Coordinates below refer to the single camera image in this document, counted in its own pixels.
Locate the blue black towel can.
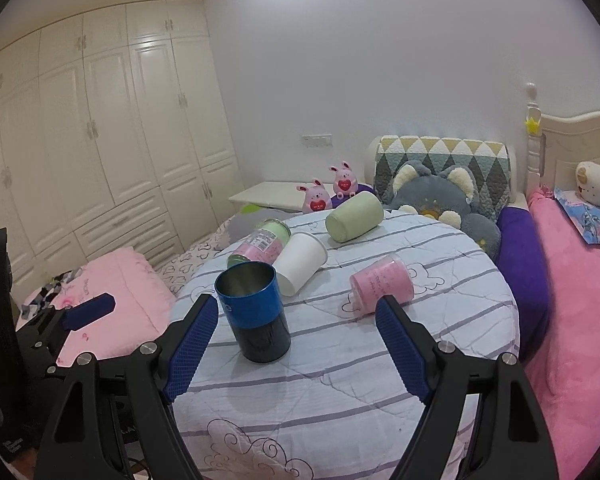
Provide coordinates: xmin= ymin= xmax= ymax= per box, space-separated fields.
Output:
xmin=214 ymin=261 xmax=291 ymax=363

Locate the pink clear cup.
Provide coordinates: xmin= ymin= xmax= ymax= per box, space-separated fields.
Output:
xmin=350 ymin=255 xmax=415 ymax=316

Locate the white paper cup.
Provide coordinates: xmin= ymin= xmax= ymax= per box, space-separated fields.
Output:
xmin=273 ymin=232 xmax=328 ymax=297

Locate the pale green cup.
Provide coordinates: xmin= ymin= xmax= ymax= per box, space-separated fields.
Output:
xmin=325 ymin=191 xmax=384 ymax=243

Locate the pink folded comforter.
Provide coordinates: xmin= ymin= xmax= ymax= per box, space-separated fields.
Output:
xmin=21 ymin=248 xmax=178 ymax=365

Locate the pink fleece blanket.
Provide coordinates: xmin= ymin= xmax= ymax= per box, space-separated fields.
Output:
xmin=526 ymin=188 xmax=600 ymax=479

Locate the heart patterned bed sheet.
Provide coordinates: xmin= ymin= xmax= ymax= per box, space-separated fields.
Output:
xmin=157 ymin=217 xmax=234 ymax=296

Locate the light blue striped quilt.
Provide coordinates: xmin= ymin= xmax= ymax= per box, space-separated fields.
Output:
xmin=174 ymin=211 xmax=520 ymax=479

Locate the purple blanket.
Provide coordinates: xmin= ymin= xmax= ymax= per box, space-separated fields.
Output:
xmin=496 ymin=207 xmax=553 ymax=363

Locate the cream wardrobe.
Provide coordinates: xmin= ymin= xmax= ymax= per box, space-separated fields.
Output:
xmin=0 ymin=0 xmax=242 ymax=302

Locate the pink green clear canister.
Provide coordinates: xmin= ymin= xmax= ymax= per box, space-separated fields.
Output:
xmin=227 ymin=219 xmax=291 ymax=268

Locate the blue cartoon pillow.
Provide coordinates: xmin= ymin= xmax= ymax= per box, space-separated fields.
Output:
xmin=554 ymin=188 xmax=600 ymax=245

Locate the white bedside table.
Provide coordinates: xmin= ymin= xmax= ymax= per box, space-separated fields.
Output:
xmin=230 ymin=181 xmax=313 ymax=211

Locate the grey cat plush cushion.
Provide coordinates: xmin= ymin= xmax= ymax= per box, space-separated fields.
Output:
xmin=381 ymin=160 xmax=502 ymax=260

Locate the pink bunny plush front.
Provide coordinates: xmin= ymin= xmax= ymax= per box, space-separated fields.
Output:
xmin=296 ymin=179 xmax=332 ymax=214

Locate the pink bunny plush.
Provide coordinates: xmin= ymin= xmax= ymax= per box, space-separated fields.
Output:
xmin=296 ymin=179 xmax=332 ymax=214
xmin=330 ymin=162 xmax=358 ymax=200

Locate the white dog plush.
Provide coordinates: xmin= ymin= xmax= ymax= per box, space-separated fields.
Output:
xmin=576 ymin=162 xmax=600 ymax=207

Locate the triangle patterned headboard cushion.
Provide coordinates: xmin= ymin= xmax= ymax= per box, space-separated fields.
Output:
xmin=364 ymin=136 xmax=519 ymax=221

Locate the cream wooden bed headboard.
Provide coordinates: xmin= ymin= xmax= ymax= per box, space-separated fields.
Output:
xmin=524 ymin=82 xmax=600 ymax=197

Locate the pink bunny plush rear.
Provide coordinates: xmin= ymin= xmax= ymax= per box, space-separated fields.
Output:
xmin=330 ymin=162 xmax=358 ymax=200

